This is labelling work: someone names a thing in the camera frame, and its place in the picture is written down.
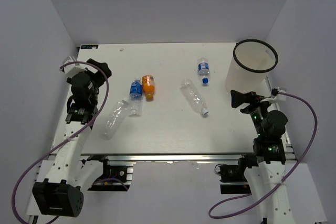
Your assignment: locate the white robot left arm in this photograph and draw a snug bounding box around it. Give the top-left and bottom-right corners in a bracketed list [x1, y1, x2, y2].
[32, 59, 112, 217]

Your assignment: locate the clear bottle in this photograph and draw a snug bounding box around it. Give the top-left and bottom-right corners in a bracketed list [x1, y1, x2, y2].
[103, 98, 130, 140]
[180, 79, 209, 117]

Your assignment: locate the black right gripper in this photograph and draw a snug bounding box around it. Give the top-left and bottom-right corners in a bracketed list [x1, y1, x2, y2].
[230, 90, 275, 137]

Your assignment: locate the orange juice bottle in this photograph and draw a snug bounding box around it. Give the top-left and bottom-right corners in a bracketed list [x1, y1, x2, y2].
[142, 75, 155, 101]

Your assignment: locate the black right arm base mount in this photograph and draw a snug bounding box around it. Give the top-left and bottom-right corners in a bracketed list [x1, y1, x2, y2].
[214, 164, 251, 195]

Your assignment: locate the white bin with black rim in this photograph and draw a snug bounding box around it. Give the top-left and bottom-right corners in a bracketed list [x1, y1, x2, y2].
[225, 39, 279, 93]

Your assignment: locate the black XDOF table label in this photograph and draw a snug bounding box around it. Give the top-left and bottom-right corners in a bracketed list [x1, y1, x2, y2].
[80, 45, 99, 49]

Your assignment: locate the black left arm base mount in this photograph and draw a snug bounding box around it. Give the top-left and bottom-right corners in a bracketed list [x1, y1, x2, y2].
[87, 155, 132, 191]

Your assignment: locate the blue label Pocari bottle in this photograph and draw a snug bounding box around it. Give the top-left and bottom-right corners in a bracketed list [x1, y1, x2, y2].
[129, 78, 143, 116]

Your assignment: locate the small blue label water bottle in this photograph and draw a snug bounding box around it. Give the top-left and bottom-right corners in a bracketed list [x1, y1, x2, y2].
[197, 57, 210, 86]

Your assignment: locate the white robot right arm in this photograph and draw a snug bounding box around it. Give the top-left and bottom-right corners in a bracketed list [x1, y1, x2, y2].
[230, 90, 296, 223]

